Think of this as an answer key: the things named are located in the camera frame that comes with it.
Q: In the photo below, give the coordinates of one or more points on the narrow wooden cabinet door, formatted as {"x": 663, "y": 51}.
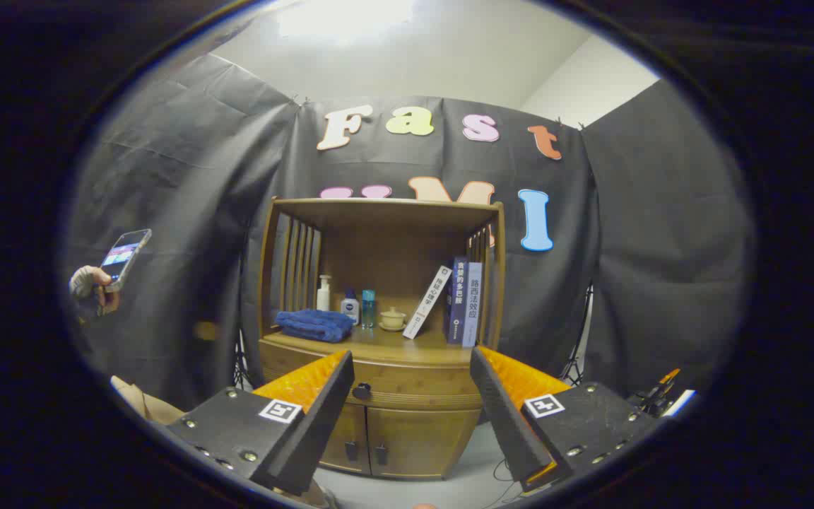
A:
{"x": 350, "y": 428}

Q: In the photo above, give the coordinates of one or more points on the black drawer knob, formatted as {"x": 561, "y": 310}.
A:
{"x": 361, "y": 390}

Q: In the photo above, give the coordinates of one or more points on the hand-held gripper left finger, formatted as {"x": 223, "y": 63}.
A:
{"x": 322, "y": 431}

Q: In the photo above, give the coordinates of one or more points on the wide wooden cabinet door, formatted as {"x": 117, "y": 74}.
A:
{"x": 421, "y": 442}

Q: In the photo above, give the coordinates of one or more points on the smartphone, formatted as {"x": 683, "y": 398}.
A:
{"x": 124, "y": 258}

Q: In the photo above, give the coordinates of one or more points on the pale lavender book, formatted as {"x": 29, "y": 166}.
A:
{"x": 473, "y": 307}

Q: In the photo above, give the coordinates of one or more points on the dark blue book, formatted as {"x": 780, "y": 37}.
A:
{"x": 456, "y": 304}

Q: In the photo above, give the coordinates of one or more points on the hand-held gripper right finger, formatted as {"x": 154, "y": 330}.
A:
{"x": 506, "y": 424}

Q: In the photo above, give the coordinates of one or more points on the wooden countertop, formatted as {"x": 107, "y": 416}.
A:
{"x": 393, "y": 346}

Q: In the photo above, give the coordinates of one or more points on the wooden cabinet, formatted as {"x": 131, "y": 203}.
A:
{"x": 393, "y": 240}

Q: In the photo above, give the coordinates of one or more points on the orange and black clamp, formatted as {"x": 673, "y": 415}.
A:
{"x": 661, "y": 392}

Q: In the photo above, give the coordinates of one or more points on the clear blue bottle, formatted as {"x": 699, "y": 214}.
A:
{"x": 368, "y": 311}

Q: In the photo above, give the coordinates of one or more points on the white bottle with blue cap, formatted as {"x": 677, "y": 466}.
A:
{"x": 350, "y": 309}

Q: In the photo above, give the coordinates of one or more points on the black backdrop stand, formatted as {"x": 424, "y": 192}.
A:
{"x": 576, "y": 353}

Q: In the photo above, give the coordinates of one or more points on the wooden drawer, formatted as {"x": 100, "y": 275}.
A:
{"x": 414, "y": 385}

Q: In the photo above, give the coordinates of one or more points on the cream lidded teacup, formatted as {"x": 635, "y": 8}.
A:
{"x": 393, "y": 319}

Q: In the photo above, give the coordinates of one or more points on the white book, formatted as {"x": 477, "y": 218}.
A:
{"x": 427, "y": 304}

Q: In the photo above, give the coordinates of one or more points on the blue folded towel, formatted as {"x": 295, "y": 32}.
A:
{"x": 311, "y": 325}

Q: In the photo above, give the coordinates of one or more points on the white pump bottle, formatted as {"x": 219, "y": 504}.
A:
{"x": 323, "y": 297}

